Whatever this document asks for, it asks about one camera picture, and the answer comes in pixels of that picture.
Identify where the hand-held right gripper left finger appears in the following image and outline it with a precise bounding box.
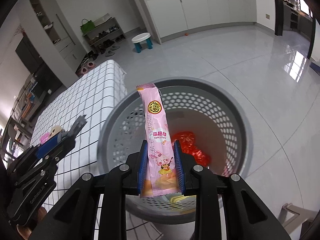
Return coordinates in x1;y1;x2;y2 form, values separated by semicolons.
30;140;148;240

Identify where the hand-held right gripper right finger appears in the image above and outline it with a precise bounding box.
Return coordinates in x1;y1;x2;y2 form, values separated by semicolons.
174;140;292;240

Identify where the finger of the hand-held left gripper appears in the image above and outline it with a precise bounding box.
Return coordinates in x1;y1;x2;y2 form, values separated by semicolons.
15;136;77;193
7;133;66;178

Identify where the red plastic bag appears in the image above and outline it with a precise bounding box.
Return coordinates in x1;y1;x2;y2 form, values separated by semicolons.
171;131;211;167

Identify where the yellow square lid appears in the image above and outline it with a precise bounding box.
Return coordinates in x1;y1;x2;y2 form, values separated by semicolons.
167;194;197;205

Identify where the pink snack packet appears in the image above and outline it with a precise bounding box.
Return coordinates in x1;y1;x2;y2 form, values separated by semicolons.
136;82;181;197

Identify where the grey perforated laundry basket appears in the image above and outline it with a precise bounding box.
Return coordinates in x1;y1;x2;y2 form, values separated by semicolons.
99;77;252;224

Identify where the person's left hand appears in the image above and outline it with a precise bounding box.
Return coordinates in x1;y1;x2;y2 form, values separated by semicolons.
16;206;48;239

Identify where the beige plush toy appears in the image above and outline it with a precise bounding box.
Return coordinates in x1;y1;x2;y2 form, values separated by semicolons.
48;126;66;139

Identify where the grey sofa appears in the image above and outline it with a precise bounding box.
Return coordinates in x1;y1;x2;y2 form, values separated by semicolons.
10;75;48;130

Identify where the black cabinet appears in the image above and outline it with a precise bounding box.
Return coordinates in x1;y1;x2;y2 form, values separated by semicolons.
15;34;63;95

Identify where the tall white cabinet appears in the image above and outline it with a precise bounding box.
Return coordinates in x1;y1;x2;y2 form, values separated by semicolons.
27;0;83;73

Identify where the green handbag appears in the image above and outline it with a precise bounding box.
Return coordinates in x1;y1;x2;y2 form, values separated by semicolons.
80;19;95;33

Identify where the white stool with blue legs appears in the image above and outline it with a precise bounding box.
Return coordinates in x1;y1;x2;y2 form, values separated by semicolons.
132;32;153;53

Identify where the white flat box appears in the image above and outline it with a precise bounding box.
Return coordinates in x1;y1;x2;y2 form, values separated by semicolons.
94;17;112;27

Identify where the grey shoe rack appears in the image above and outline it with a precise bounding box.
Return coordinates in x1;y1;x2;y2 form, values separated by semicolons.
82;17;125;53

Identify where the long white cabinet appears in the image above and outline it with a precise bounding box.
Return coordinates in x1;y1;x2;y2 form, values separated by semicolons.
140;0;258;44

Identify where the beige wooden frame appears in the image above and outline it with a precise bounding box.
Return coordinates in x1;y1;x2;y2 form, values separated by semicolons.
280;203;316;228

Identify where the black door frame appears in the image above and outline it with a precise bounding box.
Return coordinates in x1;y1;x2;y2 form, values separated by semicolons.
272;0;285;36

